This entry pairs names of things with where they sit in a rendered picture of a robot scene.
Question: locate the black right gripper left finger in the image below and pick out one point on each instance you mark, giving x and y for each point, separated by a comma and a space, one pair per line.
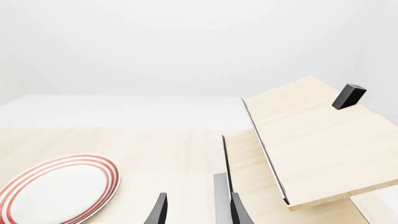
158, 213

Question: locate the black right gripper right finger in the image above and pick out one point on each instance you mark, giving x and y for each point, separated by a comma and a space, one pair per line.
238, 214

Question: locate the pale wooden drawer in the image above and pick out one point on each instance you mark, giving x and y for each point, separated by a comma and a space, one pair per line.
248, 168

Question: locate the pale wooden cabinet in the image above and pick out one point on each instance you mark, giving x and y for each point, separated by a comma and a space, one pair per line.
317, 144

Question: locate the white plate with red rings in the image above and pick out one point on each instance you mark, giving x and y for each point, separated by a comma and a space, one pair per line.
56, 189

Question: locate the small black block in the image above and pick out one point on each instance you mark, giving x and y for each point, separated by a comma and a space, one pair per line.
348, 96

